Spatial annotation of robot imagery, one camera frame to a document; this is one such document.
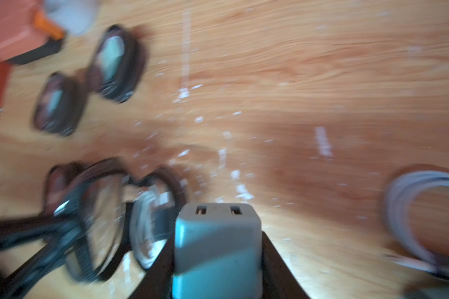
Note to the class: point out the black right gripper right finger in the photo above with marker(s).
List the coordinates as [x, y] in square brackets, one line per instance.
[278, 281]

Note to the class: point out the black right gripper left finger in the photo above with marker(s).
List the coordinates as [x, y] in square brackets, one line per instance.
[157, 282]

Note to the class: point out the teal charger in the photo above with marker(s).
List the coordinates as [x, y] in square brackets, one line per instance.
[218, 252]
[51, 100]

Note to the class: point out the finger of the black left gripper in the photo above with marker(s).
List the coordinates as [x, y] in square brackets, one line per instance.
[62, 233]

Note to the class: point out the teal wall charger plug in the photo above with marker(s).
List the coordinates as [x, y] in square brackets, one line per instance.
[110, 56]

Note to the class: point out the teal charger front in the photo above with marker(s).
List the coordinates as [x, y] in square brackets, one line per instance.
[218, 252]

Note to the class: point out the teal charger near right arm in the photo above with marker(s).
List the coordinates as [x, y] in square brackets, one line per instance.
[426, 290]

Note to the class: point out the clear tape roll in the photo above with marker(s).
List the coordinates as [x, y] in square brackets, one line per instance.
[75, 16]

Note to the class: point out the orange plastic tool case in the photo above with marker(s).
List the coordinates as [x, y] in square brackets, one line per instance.
[26, 33]

